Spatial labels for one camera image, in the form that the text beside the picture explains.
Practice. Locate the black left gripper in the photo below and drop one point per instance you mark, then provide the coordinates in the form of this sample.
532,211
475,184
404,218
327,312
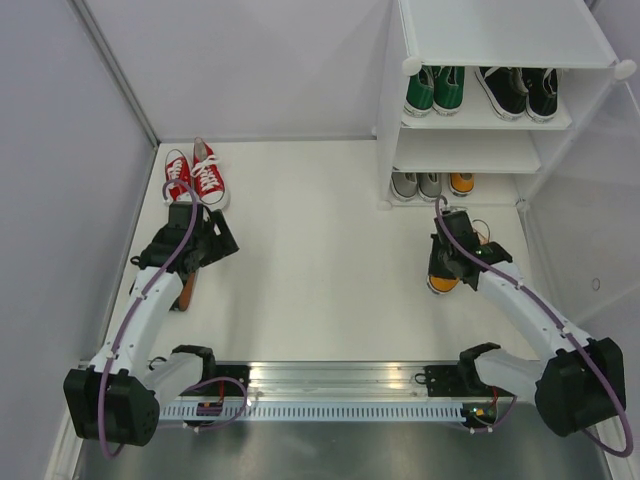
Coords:
223,244

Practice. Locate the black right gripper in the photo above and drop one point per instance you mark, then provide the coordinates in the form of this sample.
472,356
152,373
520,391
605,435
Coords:
434,268

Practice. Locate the red sneaker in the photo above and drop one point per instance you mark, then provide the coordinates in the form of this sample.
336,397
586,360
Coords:
207,177
178,175

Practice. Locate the orange sneaker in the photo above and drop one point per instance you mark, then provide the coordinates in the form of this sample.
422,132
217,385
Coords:
441,286
461,184

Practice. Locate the grey sneaker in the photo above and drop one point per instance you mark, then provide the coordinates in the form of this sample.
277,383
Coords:
429,186
404,186

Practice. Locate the green sneaker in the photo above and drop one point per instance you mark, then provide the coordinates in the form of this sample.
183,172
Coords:
420,93
448,89

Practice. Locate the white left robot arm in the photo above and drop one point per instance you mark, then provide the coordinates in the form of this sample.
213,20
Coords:
118,397

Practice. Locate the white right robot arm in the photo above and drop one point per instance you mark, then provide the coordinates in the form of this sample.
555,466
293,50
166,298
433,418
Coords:
575,380

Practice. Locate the white shoe cabinet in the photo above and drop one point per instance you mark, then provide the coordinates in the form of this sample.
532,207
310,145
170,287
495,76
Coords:
573,181

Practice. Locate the aluminium mounting rail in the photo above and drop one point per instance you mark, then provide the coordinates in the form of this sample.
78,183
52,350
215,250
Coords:
353,379

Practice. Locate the white slotted cable duct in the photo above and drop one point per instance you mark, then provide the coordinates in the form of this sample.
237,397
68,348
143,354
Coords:
192,411

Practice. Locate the aluminium corner frame post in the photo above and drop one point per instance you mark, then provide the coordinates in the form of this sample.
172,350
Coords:
100,43

